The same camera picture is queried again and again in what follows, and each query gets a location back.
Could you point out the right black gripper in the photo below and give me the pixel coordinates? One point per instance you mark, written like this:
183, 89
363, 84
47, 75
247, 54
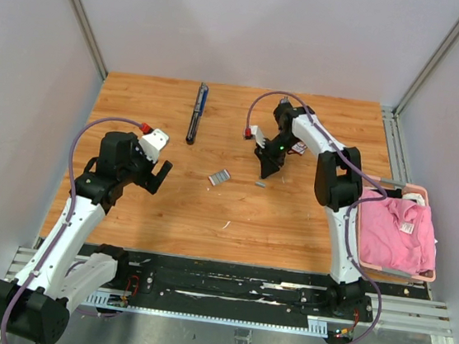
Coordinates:
269, 162

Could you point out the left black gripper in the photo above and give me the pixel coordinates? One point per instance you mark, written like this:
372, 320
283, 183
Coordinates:
150, 181

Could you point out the silver staple strip block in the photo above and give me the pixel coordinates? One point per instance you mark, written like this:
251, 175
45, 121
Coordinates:
219, 177

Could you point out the blue stapler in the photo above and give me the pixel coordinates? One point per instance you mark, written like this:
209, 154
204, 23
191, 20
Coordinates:
284, 100
197, 113

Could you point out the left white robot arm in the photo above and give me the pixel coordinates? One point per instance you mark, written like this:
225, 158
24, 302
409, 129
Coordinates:
37, 304

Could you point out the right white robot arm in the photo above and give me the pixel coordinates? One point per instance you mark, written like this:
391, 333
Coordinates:
338, 187

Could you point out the red staple box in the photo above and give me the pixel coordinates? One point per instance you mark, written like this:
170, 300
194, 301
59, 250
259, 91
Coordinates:
298, 148

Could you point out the pink cloth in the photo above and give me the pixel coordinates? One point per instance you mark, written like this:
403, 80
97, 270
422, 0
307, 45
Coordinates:
396, 234

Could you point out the pink plastic basket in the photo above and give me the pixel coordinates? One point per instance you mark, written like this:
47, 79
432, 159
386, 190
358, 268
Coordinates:
397, 189

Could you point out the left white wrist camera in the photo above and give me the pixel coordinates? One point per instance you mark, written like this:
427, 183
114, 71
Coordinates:
153, 143

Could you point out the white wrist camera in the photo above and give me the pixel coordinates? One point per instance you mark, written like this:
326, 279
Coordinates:
257, 134
153, 143

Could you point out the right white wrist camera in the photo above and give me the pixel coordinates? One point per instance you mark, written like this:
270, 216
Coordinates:
257, 134

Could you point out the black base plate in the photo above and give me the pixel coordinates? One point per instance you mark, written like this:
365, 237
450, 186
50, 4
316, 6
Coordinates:
176, 282

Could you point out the grey cable duct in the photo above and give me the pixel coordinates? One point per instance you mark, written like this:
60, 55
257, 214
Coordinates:
304, 327

